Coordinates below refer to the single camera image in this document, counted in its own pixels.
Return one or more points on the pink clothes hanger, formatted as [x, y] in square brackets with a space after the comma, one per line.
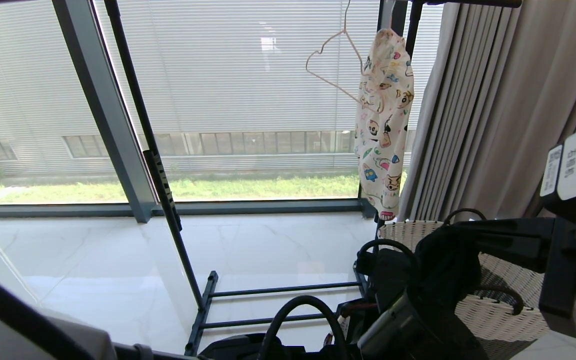
[333, 85]

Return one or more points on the black clothes rack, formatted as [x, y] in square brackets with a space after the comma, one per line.
[168, 200]

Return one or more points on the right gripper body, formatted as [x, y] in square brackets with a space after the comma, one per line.
[568, 280]

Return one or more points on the cream printed garment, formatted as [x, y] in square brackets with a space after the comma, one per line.
[383, 125]

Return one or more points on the white laundry basket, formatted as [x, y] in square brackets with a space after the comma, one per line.
[513, 320]

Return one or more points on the black garment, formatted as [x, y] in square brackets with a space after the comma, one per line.
[448, 270]

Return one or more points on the window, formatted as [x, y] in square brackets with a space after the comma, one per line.
[243, 75]

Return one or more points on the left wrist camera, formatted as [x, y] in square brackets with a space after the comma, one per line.
[393, 270]

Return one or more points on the beige curtain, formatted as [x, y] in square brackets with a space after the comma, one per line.
[493, 100]

